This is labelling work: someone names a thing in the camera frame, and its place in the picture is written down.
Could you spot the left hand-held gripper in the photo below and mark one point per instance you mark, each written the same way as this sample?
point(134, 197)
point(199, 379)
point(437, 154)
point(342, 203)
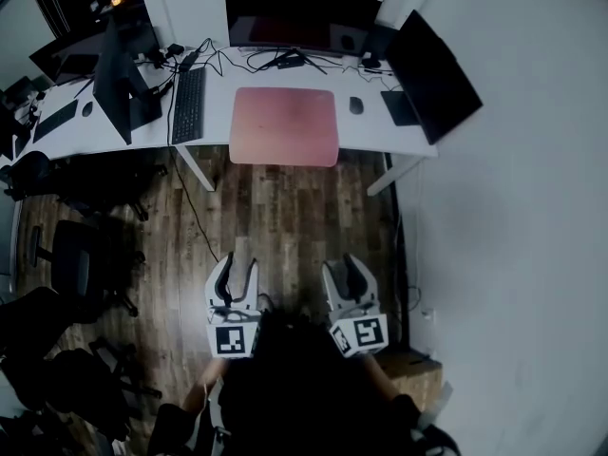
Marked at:
point(230, 340)

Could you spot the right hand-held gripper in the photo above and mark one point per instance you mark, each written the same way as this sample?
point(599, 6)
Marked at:
point(366, 333)

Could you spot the pink and black desk mat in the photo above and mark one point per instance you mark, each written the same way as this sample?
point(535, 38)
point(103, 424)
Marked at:
point(285, 126)

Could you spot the person's right forearm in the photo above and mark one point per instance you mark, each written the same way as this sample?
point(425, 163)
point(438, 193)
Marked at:
point(382, 378)

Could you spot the person's left forearm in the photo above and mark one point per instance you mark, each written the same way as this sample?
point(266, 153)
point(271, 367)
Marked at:
point(202, 383)

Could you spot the black computer mouse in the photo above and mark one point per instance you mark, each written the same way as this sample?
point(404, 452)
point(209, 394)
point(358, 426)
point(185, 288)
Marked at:
point(356, 105)

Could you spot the small black plastic part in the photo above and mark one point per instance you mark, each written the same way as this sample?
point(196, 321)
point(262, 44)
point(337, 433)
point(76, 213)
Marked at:
point(87, 109)

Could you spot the brown cardboard box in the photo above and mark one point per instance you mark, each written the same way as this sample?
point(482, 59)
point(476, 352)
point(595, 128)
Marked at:
point(413, 378)

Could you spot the person's black clothing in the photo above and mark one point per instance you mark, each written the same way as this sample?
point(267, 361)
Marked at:
point(304, 397)

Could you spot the black office chair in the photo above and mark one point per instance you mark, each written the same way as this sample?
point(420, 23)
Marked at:
point(71, 259)
point(95, 178)
point(57, 378)

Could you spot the flat black monitor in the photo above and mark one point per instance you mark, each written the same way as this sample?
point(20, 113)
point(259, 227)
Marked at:
point(432, 79)

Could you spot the black power adapter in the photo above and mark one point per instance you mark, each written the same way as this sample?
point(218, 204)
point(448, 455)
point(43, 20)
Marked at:
point(189, 61)

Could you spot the black monitor with tall stand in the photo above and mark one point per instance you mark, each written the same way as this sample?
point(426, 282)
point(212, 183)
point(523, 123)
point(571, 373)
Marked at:
point(114, 83)

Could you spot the slim black keyboard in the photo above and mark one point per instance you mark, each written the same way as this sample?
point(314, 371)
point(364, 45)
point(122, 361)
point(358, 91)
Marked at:
point(56, 120)

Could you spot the wide curved black monitor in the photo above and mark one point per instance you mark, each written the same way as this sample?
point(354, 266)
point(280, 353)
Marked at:
point(294, 17)

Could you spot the small black monitor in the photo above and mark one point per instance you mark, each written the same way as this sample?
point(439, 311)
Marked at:
point(66, 60)

